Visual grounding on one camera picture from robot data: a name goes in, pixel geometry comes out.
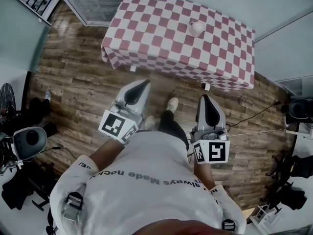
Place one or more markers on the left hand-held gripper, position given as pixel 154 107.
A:
pixel 113 126

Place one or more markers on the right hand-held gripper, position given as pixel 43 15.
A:
pixel 216 152

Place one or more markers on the pale pink cup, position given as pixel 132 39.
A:
pixel 196 29

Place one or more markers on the person's right forearm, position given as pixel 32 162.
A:
pixel 203 175

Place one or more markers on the person's left forearm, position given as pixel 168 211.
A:
pixel 107 153

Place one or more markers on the person's left shoe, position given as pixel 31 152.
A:
pixel 149 122

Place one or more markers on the person's shoe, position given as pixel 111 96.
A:
pixel 172 104
pixel 149 122
pixel 48 95

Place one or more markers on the person's right shoe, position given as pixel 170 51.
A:
pixel 172 104

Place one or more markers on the person's black trousers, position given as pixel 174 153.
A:
pixel 171 126

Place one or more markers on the red white checkered tablecloth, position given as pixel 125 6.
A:
pixel 171 33

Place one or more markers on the dark grey gripper device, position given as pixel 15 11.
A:
pixel 300 108

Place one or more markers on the white shelf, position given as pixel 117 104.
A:
pixel 300 128

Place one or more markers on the white window blind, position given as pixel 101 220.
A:
pixel 110 1

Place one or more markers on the person in white shirt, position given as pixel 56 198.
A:
pixel 146 192

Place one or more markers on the black office chair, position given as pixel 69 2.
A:
pixel 293 170

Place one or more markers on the wooden board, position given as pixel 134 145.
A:
pixel 248 214

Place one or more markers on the person's face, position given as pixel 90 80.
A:
pixel 181 229

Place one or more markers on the black bag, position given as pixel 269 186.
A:
pixel 17 192

